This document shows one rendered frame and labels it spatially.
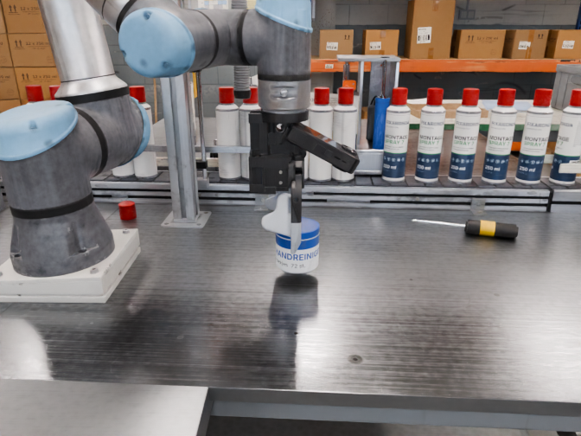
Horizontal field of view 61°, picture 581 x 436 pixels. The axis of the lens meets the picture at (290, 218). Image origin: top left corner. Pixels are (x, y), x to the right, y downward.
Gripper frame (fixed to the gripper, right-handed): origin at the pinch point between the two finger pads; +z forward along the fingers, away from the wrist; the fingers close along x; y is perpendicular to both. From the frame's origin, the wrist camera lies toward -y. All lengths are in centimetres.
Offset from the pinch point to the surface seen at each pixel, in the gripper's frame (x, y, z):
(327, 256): -6.5, -5.3, 6.7
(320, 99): -35.3, -4.8, -16.4
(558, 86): -188, -134, -2
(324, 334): 16.9, -3.6, 6.7
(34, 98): -39, 59, -16
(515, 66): -393, -198, 4
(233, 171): -35.6, 14.4, -0.2
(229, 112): -35.5, 14.8, -13.5
